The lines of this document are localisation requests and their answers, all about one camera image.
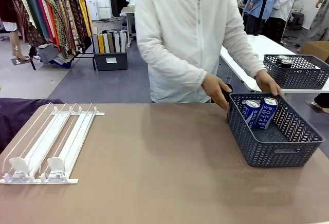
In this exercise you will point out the person's left hand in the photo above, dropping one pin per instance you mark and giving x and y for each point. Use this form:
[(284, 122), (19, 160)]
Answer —
[(267, 82)]

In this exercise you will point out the person's right hand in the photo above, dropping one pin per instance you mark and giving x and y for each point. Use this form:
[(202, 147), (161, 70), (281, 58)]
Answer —
[(217, 88)]

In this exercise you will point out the dark grey plastic basket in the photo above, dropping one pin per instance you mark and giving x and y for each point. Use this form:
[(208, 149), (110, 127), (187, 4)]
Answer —
[(295, 76), (270, 149)]

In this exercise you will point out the blue Pocari Sweat can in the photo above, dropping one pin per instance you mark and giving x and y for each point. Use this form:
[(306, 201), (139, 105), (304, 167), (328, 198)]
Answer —
[(250, 113), (267, 113)]

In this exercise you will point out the person's right forearm white sleeve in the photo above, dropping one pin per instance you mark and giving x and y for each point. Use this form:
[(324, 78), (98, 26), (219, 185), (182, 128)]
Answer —
[(174, 70)]

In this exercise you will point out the person's left forearm white sleeve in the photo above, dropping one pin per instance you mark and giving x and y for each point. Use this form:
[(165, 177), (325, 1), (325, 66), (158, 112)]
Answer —
[(246, 54)]

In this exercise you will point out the white can dispenser rack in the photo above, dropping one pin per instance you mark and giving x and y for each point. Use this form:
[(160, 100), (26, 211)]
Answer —
[(59, 131)]

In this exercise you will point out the white side table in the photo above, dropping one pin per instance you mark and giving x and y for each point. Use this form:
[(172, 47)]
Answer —
[(257, 49)]

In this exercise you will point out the brown cardboard box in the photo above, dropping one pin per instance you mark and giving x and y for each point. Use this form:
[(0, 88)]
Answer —
[(316, 50)]

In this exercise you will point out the person's torso in white jacket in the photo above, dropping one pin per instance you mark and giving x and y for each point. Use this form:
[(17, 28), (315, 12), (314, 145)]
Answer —
[(180, 28)]

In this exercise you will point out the dark stool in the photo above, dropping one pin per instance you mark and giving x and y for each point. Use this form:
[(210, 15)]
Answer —
[(298, 19)]

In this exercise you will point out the mannequin in grey dress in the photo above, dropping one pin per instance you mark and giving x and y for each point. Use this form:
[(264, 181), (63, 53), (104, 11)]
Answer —
[(320, 16)]

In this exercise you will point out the white fabric roll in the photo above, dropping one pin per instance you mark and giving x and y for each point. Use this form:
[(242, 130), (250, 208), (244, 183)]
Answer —
[(117, 42), (123, 41)]

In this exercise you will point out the dark grey storage bin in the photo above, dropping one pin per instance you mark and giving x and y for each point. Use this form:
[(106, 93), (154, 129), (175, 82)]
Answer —
[(110, 60)]

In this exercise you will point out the grey background table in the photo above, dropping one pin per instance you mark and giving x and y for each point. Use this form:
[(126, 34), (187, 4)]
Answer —
[(128, 16)]

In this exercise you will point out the brown fabric roll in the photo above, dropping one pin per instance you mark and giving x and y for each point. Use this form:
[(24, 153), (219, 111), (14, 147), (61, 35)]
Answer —
[(110, 43)]

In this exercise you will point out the yellow fabric roll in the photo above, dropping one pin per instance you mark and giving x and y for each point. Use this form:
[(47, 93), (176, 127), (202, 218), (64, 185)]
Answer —
[(101, 44)]

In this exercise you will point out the white floor appliance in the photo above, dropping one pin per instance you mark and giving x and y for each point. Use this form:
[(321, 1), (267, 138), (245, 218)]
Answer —
[(92, 9)]

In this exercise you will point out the garment rack with colourful clothes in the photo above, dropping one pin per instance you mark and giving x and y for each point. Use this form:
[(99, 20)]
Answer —
[(64, 16)]

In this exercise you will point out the dark purple cloth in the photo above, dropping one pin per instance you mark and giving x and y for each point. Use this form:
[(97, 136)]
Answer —
[(18, 116)]

